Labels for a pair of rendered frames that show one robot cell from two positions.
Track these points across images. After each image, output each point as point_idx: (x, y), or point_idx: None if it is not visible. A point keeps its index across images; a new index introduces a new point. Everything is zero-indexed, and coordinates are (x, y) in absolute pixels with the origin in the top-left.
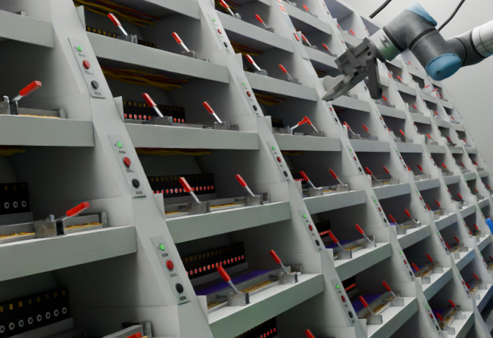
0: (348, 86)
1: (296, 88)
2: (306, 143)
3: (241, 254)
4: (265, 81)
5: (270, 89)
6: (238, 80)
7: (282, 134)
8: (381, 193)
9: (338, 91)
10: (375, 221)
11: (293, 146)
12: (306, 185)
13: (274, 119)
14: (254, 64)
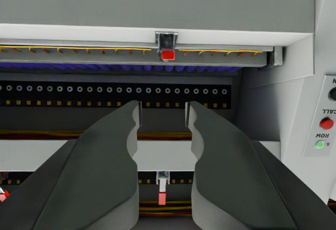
0: (130, 197)
1: (4, 160)
2: (98, 7)
3: None
4: (183, 159)
5: (161, 144)
6: (330, 148)
7: (258, 31)
8: None
9: (224, 144)
10: None
11: (190, 1)
12: None
13: (12, 104)
14: (161, 190)
